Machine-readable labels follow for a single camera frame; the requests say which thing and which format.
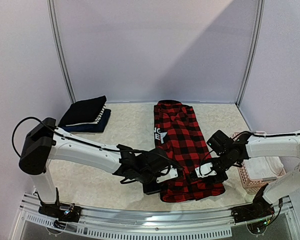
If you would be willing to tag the white cloth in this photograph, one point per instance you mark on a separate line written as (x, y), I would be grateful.
(264, 167)

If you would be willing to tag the aluminium front rail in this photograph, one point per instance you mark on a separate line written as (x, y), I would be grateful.
(114, 224)

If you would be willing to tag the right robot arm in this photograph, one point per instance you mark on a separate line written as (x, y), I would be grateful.
(247, 145)

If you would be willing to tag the right aluminium corner post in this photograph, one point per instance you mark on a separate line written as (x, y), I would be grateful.
(252, 51)

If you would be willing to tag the red black plaid shirt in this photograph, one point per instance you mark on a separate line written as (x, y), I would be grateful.
(177, 132)

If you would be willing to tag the left aluminium corner post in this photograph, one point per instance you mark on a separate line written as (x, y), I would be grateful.
(51, 5)

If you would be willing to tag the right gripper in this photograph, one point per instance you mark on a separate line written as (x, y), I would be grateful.
(215, 178)

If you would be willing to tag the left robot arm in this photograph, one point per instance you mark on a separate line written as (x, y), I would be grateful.
(48, 142)

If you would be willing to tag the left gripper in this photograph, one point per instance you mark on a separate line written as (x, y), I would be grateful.
(149, 190)

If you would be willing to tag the pink plastic laundry basket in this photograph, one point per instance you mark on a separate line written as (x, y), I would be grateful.
(252, 186)

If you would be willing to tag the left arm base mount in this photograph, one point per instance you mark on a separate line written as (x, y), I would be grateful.
(63, 212)

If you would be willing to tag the folded navy blue garment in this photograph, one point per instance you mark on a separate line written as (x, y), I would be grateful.
(89, 127)

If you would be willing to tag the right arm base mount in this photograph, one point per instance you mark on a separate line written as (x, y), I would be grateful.
(257, 209)

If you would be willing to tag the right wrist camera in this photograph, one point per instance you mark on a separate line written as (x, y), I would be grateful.
(205, 170)

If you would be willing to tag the folded black garment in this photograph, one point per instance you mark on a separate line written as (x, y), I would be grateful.
(87, 111)

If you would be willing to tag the aluminium corner post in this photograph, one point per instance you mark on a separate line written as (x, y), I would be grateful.
(51, 5)
(252, 51)

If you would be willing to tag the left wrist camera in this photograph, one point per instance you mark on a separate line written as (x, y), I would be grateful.
(171, 174)

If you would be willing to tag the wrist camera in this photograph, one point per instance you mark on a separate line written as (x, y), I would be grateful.
(205, 170)
(171, 174)

